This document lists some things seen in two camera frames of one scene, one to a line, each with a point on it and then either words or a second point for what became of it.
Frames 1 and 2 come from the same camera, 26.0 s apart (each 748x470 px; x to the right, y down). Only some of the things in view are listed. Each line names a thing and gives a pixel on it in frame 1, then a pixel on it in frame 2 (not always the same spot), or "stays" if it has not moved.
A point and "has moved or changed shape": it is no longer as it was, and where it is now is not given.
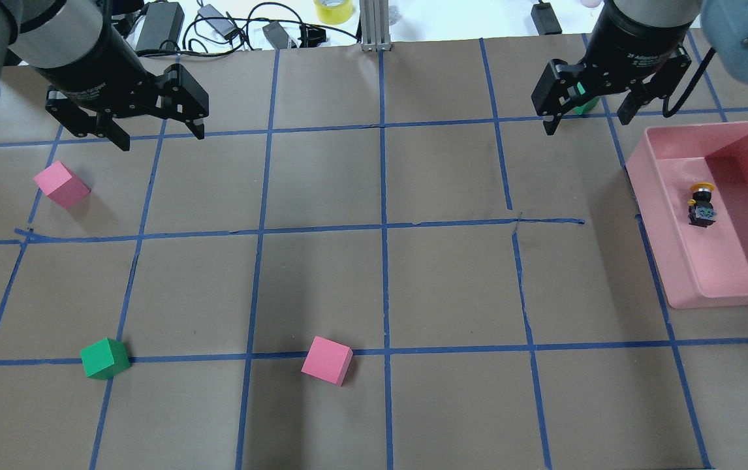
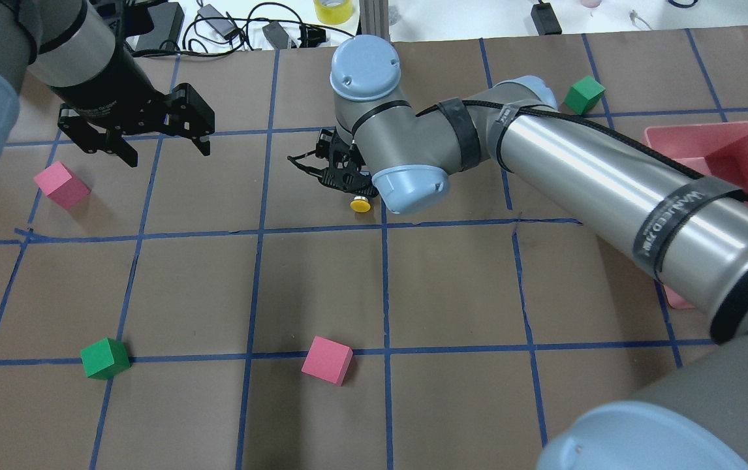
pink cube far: (62, 185) stays
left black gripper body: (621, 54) -> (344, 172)
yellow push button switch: (701, 212) has moved or changed shape
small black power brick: (545, 19) stays
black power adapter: (164, 21) stays
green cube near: (104, 358) stays
